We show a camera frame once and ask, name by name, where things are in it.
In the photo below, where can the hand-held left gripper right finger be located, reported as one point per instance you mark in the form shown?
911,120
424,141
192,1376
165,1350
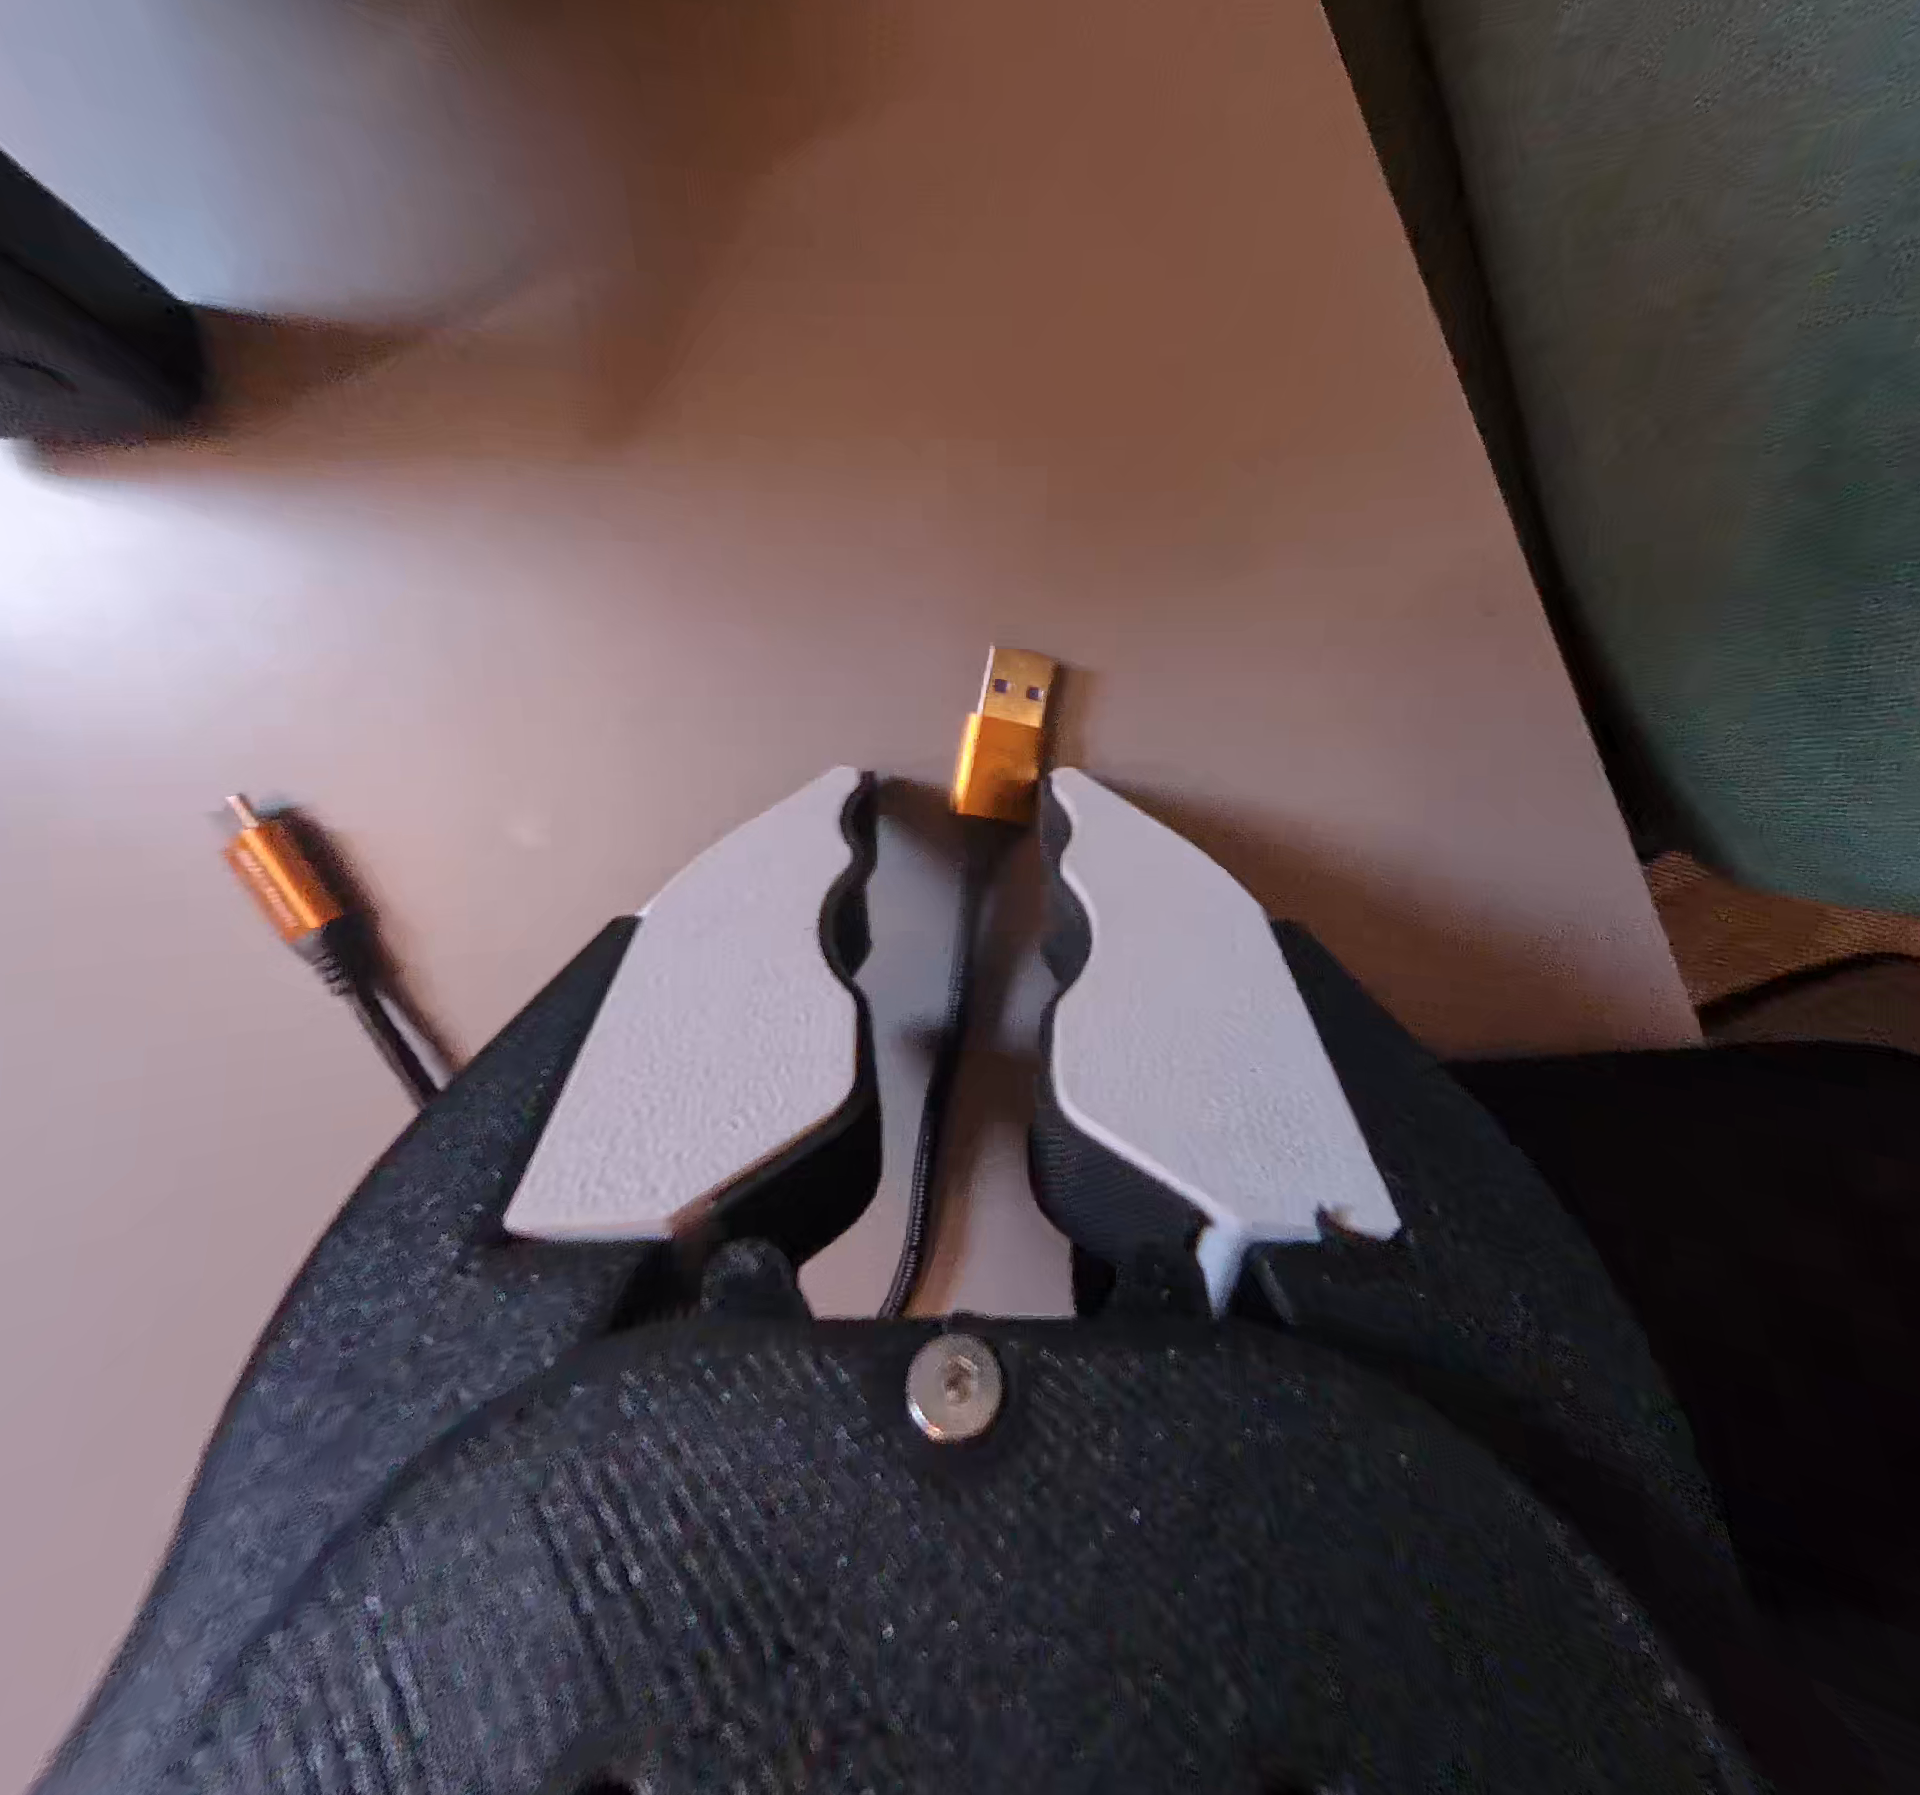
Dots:
1200,1061

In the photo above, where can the black forearm pad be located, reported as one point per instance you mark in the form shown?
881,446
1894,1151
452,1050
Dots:
1726,1302

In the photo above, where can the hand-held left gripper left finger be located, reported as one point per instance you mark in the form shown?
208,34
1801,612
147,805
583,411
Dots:
705,1046

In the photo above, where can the black multi-port usb hub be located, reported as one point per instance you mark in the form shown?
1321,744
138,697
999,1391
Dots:
75,339

